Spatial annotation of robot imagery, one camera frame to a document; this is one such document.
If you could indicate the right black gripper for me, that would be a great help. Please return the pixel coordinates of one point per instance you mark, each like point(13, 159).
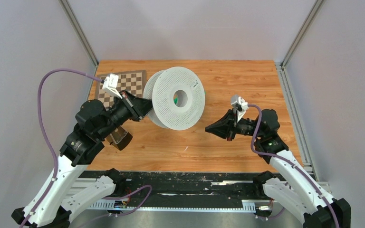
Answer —
point(225, 127)

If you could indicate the grey cable spool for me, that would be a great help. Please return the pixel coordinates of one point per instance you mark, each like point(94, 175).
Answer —
point(161, 87)

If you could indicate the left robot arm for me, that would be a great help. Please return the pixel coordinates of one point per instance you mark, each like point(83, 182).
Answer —
point(53, 207)

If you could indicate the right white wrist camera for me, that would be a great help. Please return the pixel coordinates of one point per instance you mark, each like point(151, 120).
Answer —
point(240, 106)

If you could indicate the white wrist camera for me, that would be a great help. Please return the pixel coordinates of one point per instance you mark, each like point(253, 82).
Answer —
point(110, 85)
point(240, 106)

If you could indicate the wooden chessboard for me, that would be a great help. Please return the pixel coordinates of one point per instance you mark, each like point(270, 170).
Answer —
point(132, 81)

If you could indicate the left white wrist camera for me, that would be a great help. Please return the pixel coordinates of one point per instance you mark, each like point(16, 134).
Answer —
point(110, 85)

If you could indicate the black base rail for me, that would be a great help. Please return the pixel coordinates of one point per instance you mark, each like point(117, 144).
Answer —
point(190, 189)

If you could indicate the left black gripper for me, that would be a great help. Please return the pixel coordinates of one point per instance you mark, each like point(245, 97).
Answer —
point(138, 107)

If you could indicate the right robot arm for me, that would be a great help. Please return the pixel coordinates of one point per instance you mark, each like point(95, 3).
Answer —
point(301, 195)

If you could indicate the black metronome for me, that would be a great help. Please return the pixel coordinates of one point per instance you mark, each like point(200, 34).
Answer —
point(119, 138)

